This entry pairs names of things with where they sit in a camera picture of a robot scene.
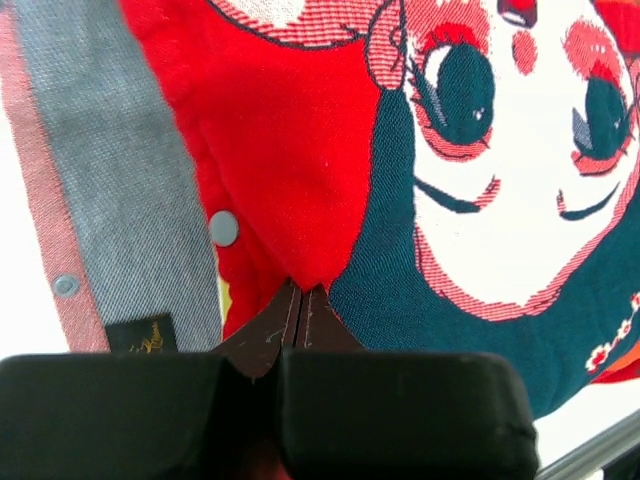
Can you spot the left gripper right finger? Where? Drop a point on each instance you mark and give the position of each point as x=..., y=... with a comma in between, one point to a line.
x=319, y=328

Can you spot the cream yellow pillow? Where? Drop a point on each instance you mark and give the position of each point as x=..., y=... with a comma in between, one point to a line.
x=224, y=299

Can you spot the pink red printed pillowcase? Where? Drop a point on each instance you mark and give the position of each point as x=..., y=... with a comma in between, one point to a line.
x=457, y=175

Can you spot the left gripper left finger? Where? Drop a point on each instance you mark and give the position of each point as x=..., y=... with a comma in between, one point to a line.
x=254, y=349

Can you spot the aluminium rail front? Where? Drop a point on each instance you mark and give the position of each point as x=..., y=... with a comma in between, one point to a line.
x=603, y=450

